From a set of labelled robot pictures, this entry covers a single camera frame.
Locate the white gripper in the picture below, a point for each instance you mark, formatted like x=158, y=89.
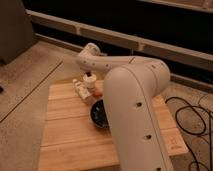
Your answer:
x=89, y=80

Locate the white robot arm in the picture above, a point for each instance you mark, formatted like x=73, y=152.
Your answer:
x=130, y=84

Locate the orange carrot toy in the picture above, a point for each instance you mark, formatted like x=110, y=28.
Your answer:
x=97, y=94

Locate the black bowl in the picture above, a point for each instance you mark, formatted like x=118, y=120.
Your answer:
x=98, y=115

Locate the wooden board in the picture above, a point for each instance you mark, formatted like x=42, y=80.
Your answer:
x=71, y=142

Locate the beige cabinet at left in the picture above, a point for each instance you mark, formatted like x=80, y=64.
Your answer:
x=16, y=31

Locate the white window rail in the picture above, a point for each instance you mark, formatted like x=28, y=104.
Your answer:
x=182, y=55

